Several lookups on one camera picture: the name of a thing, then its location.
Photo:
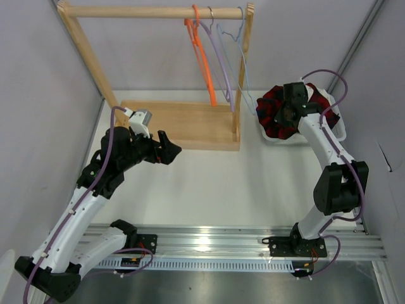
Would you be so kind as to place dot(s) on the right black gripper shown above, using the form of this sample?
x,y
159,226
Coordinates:
x,y
280,119

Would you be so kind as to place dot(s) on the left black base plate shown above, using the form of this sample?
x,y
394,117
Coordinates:
x,y
147,241

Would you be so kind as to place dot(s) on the aluminium mounting rail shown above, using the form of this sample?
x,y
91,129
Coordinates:
x,y
245,242

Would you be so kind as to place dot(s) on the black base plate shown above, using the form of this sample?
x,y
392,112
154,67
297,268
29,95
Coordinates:
x,y
288,246
147,241

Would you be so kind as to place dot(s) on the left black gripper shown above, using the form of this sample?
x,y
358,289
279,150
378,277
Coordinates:
x,y
164,155

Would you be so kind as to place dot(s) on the red black plaid skirt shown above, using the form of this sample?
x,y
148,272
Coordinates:
x,y
271,102

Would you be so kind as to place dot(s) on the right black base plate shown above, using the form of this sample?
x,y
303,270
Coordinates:
x,y
288,246

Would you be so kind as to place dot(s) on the slotted cable duct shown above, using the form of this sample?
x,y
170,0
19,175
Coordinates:
x,y
192,264

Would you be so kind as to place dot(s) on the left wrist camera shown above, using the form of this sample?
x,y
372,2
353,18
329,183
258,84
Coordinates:
x,y
138,121

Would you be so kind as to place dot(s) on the orange plastic hanger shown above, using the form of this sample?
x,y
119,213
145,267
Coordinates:
x,y
192,26

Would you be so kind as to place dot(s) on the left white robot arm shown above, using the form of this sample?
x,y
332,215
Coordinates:
x,y
57,267

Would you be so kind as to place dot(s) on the wooden clothes rack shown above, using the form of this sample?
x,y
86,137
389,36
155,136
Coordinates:
x,y
192,125

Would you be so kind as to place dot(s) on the lilac plastic hanger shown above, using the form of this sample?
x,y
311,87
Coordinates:
x,y
228,94

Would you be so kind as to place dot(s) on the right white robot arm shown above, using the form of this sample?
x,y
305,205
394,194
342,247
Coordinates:
x,y
342,183

